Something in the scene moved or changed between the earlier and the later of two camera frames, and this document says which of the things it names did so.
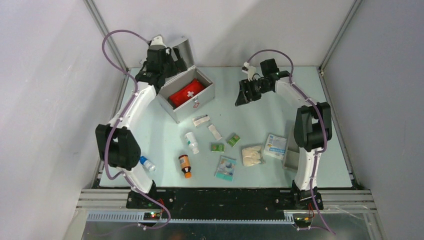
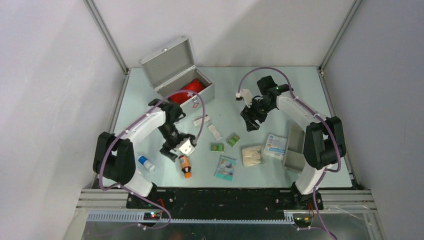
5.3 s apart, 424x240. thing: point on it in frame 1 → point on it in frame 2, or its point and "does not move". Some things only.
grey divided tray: [290, 161] does not move
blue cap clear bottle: [144, 161] does not move
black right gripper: [246, 85] → [249, 113]
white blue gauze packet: [275, 146] does not move
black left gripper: [179, 65] → [166, 152]
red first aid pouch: [185, 92] does not move
